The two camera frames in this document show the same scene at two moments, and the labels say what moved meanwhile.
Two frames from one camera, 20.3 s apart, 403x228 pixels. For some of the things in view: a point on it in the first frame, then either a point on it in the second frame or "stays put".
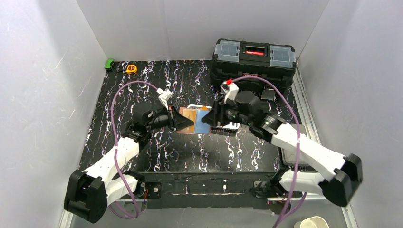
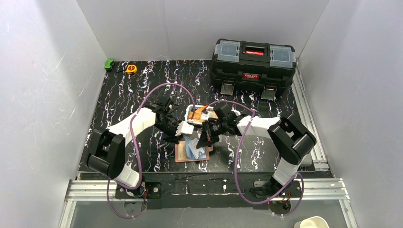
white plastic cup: x=316 y=222 stays put
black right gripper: x=217 y=114 to x=208 y=130
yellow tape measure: x=131 y=69 stays put
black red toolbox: x=274 y=63 stays put
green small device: x=108 y=63 stays put
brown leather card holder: x=195 y=113 to x=181 y=154
